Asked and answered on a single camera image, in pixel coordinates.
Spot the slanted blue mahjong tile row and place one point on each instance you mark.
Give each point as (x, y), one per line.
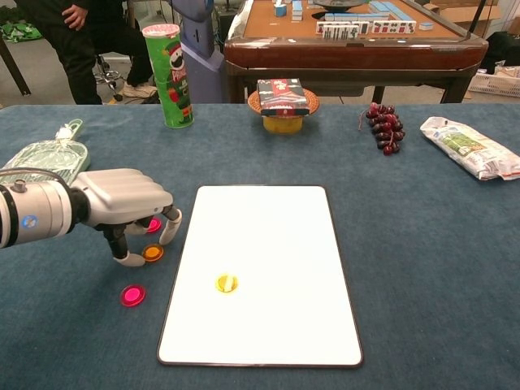
(386, 7)

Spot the standing person in black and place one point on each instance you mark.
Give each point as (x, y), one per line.
(77, 69)

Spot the white green snack bag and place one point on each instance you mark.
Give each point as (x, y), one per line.
(467, 148)

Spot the yellow plastic cup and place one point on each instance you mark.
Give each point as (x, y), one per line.
(282, 125)

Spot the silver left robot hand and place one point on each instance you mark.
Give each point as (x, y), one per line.
(118, 191)

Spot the green dustpan in plastic bag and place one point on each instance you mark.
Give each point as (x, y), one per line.
(48, 156)

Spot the blue-backed mahjong tile row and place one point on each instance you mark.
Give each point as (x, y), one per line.
(357, 16)

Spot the dark red grape bunch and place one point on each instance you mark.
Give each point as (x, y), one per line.
(386, 126)

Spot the pink round chip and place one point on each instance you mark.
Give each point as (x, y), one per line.
(156, 225)
(132, 295)

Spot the black tripod stand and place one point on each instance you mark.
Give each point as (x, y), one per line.
(476, 18)

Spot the green Pringles can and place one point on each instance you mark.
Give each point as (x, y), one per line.
(172, 81)

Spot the dark wooden table leg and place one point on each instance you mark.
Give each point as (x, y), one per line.
(16, 69)

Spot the face-up mahjong tile row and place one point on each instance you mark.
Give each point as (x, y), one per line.
(365, 28)

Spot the orange round chip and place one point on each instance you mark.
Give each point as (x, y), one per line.
(152, 252)
(226, 283)

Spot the dark round bowl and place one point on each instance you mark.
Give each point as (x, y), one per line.
(337, 4)

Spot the brown cardboard box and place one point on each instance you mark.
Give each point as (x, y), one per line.
(467, 10)

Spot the black chrome swivel stool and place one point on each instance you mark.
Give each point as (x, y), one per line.
(107, 77)

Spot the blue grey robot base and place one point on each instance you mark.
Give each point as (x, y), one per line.
(201, 69)

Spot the upright blue mahjong tile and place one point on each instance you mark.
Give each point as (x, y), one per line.
(280, 9)

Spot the brown mahjong table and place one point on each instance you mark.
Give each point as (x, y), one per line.
(353, 53)

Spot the white plastic crate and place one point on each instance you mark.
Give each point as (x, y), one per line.
(495, 83)

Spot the white rectangular board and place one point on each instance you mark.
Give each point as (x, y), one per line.
(276, 276)

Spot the stacked blue mahjong tiles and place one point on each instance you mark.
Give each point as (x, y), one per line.
(297, 10)

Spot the single blue mahjong tile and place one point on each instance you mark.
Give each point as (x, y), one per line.
(425, 26)

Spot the dark printed carton box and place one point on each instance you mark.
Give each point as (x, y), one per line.
(282, 95)

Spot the seated person in black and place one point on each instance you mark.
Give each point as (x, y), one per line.
(138, 61)

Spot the black bag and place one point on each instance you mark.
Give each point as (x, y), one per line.
(503, 48)

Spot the brown woven basket plate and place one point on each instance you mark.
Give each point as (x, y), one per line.
(253, 103)

